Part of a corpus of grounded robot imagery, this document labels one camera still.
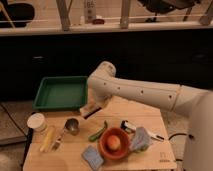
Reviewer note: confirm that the green plastic tray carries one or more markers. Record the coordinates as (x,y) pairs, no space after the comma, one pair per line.
(61,93)

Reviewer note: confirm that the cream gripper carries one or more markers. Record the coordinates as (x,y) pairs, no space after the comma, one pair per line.
(101,101)

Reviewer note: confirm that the green pepper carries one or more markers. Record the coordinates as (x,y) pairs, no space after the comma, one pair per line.
(98,134)

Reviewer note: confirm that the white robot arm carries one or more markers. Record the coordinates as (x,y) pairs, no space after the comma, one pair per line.
(195,103)

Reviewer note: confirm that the black chair left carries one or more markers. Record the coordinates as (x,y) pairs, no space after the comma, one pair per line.
(20,14)

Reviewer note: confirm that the white bottle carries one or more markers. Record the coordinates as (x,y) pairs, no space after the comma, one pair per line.
(89,10)

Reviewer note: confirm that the yellow corn cob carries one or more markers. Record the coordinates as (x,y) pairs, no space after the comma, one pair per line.
(47,139)

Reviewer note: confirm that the white black marker tool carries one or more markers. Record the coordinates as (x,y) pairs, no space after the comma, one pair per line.
(129,127)

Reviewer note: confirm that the orange bowl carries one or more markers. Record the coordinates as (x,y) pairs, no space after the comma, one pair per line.
(124,147)

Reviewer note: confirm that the blue sponge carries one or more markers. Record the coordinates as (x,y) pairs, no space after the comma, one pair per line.
(93,158)

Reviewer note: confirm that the metal cup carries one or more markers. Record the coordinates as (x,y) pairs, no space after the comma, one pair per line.
(72,126)

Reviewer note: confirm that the white paper cup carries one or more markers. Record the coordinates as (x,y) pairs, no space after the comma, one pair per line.
(37,122)

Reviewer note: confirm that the grey blue cloth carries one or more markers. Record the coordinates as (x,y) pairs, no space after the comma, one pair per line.
(140,141)

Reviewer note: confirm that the orange fruit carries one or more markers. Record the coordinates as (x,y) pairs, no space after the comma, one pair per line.
(113,142)

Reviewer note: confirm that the black office chair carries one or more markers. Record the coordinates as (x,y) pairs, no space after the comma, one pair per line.
(166,6)

